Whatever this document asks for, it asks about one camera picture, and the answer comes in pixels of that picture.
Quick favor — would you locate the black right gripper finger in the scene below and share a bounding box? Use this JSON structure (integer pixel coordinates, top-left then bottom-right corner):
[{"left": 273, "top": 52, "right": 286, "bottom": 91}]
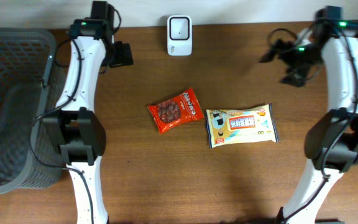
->
[
  {"left": 259, "top": 50, "right": 275, "bottom": 63},
  {"left": 280, "top": 76, "right": 306, "bottom": 88}
]

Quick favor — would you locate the yellow snack bag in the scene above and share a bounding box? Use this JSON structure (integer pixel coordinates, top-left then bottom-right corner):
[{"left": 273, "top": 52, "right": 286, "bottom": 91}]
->
[{"left": 206, "top": 103, "right": 278, "bottom": 148}]

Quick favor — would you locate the red snack packet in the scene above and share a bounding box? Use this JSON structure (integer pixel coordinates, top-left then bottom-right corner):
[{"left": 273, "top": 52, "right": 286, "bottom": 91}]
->
[{"left": 147, "top": 88, "right": 204, "bottom": 134}]

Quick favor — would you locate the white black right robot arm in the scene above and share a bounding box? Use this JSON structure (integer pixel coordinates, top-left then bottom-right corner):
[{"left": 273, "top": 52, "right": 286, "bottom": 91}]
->
[{"left": 260, "top": 6, "right": 358, "bottom": 223}]

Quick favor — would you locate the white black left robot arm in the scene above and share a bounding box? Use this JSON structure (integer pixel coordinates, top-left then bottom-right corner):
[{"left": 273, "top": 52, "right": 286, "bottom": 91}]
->
[{"left": 36, "top": 1, "right": 134, "bottom": 224}]

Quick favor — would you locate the white barcode scanner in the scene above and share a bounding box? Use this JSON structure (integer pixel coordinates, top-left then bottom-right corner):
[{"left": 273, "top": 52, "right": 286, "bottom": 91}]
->
[{"left": 167, "top": 15, "right": 193, "bottom": 57}]

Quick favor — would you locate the grey plastic mesh basket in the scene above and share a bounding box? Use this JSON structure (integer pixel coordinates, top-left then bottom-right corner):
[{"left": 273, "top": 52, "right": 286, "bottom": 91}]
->
[{"left": 0, "top": 28, "right": 65, "bottom": 194}]

